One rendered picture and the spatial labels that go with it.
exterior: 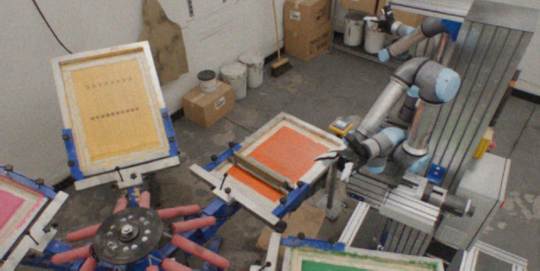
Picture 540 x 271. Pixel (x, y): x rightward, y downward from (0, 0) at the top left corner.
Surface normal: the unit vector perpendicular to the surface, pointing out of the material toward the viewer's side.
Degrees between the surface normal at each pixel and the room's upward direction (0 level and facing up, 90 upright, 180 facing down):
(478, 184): 0
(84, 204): 0
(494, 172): 0
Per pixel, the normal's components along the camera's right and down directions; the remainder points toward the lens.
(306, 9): -0.49, 0.54
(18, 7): 0.77, 0.43
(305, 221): -0.02, -0.69
